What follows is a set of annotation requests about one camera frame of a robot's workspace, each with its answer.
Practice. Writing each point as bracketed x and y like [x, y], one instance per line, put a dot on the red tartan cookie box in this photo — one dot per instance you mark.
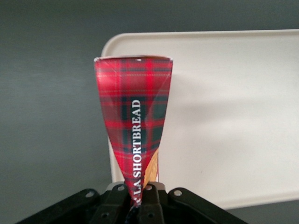
[133, 93]

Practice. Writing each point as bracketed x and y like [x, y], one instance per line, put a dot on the cream plastic tray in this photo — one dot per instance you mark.
[222, 93]

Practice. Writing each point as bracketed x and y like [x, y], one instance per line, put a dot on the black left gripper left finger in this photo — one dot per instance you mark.
[112, 207]

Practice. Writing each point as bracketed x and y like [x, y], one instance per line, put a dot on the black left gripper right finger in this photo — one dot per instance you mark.
[150, 207]

